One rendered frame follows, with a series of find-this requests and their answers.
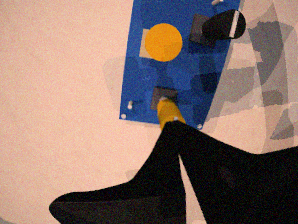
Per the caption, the blue circuit board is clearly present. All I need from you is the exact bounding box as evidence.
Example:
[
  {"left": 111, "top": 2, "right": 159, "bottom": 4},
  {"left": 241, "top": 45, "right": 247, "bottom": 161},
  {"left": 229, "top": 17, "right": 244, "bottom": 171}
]
[{"left": 120, "top": 0, "right": 246, "bottom": 131}]

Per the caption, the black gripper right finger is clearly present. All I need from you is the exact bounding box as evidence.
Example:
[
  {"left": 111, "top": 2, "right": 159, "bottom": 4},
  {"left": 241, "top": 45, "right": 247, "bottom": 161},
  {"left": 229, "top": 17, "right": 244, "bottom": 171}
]
[{"left": 172, "top": 120, "right": 298, "bottom": 224}]

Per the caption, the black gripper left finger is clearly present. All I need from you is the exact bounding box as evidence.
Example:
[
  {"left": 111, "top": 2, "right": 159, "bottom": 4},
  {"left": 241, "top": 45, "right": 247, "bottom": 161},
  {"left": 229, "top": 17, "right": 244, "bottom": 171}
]
[{"left": 48, "top": 121, "right": 186, "bottom": 224}]

